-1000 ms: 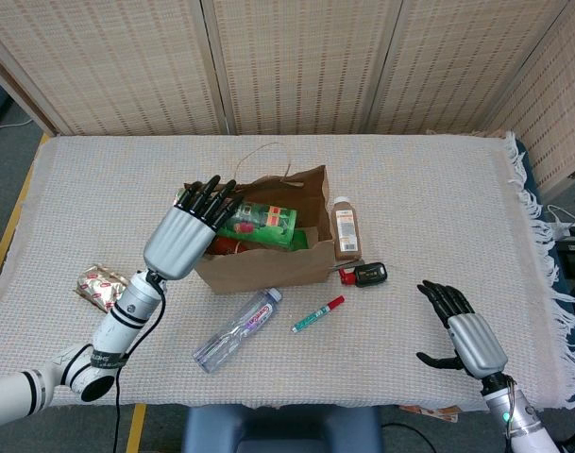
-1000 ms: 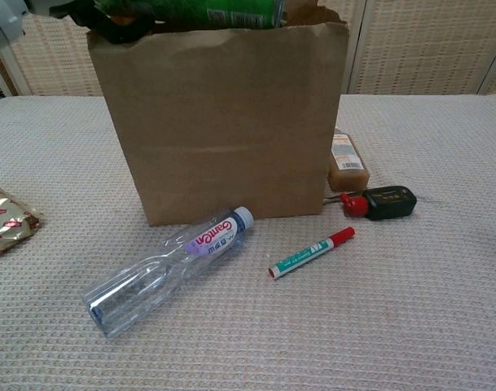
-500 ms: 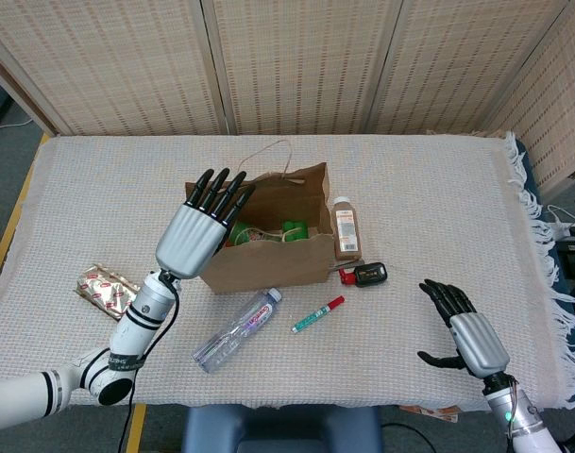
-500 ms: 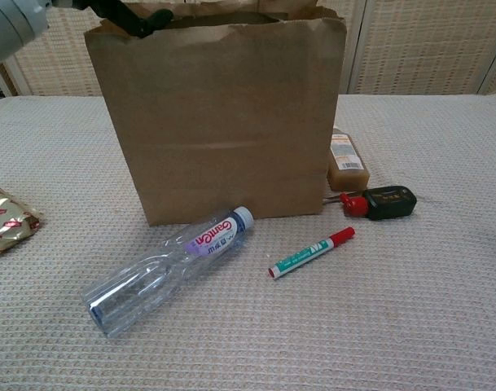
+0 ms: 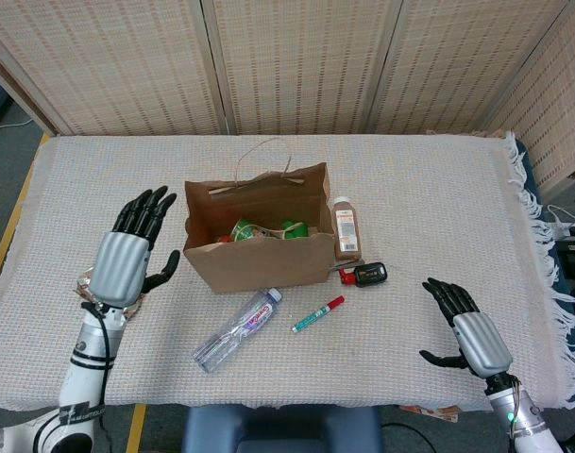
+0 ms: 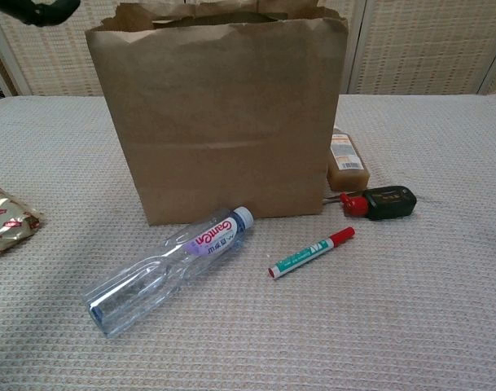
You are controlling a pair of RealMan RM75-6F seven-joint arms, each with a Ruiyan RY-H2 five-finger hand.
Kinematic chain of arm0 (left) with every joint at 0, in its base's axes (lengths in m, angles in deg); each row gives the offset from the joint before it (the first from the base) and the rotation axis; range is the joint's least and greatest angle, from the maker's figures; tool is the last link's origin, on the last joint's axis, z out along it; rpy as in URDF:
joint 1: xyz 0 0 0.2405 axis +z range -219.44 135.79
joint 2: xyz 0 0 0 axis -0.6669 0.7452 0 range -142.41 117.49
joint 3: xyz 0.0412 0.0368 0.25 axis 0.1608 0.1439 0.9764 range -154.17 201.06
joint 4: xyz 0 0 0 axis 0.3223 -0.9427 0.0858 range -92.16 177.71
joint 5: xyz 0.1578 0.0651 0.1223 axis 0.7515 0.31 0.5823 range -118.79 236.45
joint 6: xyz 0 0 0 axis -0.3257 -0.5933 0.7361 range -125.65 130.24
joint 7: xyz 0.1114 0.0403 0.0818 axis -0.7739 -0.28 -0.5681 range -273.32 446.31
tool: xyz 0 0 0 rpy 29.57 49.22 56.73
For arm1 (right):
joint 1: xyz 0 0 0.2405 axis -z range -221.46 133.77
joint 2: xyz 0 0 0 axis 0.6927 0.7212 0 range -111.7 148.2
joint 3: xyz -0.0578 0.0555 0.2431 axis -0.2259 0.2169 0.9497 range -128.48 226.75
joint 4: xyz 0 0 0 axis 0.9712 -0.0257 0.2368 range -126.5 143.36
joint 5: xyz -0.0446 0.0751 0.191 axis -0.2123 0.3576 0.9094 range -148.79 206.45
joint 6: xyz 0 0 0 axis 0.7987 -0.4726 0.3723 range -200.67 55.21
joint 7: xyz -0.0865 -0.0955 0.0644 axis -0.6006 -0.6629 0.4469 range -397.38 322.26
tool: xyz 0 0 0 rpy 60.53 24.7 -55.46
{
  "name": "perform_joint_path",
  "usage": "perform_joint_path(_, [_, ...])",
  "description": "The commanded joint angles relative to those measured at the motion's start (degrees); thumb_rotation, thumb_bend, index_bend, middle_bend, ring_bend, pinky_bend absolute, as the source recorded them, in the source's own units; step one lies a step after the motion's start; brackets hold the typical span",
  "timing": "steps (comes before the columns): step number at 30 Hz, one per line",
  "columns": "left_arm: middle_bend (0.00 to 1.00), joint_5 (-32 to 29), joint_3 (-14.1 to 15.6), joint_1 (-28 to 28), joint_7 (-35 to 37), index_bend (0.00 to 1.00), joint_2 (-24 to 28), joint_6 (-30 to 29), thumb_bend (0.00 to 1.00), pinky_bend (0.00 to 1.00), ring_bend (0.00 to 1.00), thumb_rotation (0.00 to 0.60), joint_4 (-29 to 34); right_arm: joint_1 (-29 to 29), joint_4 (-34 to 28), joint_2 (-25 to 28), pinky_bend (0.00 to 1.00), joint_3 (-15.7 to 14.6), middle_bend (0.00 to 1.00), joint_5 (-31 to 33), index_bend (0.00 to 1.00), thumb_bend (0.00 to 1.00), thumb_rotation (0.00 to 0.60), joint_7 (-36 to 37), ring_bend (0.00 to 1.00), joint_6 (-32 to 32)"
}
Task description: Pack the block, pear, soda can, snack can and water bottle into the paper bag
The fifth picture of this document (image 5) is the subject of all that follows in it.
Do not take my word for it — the left black grey robot hand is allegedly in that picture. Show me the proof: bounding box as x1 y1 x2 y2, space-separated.
87 186 181 310

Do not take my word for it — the right black grey robot hand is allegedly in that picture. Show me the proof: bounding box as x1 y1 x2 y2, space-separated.
418 277 514 378

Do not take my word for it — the silver red foil packet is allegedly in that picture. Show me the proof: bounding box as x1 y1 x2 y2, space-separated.
74 266 146 322

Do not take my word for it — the green chips can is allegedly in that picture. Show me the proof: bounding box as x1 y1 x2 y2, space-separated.
228 216 262 242

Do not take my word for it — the clear plastic water bottle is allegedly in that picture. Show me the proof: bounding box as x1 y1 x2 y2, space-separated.
192 287 283 375

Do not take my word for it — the small green plastic block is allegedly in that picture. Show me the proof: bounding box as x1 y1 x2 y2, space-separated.
281 219 311 240

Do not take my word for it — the orange printed paper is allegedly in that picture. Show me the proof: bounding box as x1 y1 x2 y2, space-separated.
397 404 460 425

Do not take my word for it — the black bottle with red cap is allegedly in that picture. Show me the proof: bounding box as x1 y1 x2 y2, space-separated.
338 263 389 288

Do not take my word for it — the brown paper bag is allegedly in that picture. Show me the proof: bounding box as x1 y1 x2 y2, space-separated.
182 137 338 294

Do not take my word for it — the brown labelled juice bottle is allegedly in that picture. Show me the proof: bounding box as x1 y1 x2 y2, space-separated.
332 196 365 261

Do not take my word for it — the white woven tablecloth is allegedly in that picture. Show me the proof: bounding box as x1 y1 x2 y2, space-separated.
0 130 575 414

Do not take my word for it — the white power strip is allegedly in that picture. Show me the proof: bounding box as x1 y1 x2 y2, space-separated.
546 205 575 240

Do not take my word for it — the red capped marker pen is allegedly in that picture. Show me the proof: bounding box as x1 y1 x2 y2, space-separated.
292 294 347 333

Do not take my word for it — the blue chair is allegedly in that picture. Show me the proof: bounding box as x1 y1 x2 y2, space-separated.
181 404 385 453

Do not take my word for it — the woven folding screen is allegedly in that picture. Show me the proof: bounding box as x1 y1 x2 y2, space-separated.
0 0 575 194

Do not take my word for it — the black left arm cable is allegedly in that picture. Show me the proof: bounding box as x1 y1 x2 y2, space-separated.
81 301 114 453

